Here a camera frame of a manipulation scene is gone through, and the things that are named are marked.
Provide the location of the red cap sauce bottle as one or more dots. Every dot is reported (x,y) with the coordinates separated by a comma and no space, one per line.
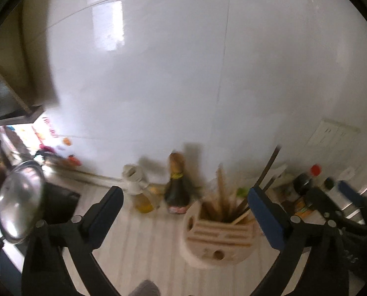
(304,182)

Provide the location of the red square wall sticker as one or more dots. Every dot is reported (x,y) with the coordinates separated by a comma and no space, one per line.
(50,127)

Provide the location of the black range hood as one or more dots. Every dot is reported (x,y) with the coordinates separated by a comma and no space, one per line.
(4,98)

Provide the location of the white fluffy garment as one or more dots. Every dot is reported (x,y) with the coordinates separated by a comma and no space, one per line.
(145,288)

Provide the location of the cat print table mat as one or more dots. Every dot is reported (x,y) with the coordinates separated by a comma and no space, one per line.
(146,246)

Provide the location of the wooden wall cabinet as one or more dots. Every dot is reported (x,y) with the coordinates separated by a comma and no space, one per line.
(23,52)

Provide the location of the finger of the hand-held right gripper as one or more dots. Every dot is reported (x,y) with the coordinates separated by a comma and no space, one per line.
(321,200)
(353,192)

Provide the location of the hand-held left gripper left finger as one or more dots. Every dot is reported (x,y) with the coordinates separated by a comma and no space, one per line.
(106,219)

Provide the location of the red apple wall sticker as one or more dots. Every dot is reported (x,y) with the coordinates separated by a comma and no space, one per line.
(74,159)

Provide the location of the glass oil dispenser bottle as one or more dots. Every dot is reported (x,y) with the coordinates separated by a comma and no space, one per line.
(140,191)

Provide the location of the dark sauce bottle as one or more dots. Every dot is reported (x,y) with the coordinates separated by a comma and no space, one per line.
(177,188)

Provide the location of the black wok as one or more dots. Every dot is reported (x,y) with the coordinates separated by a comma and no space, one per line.
(61,199)

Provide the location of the white round utensil holder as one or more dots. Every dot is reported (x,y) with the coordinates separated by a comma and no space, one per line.
(220,252)

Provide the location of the orange fruit wall sticker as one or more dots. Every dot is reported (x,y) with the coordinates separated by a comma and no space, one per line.
(66,141)

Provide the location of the orange label jar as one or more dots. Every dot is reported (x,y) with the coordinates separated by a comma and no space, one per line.
(299,208)

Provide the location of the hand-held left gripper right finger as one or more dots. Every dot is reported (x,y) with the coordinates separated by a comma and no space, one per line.
(263,219)

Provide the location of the black cap sauce bottle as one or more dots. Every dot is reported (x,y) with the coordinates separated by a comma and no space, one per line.
(329,184)

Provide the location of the steel wok lid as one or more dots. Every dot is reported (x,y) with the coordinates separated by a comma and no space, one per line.
(20,200)

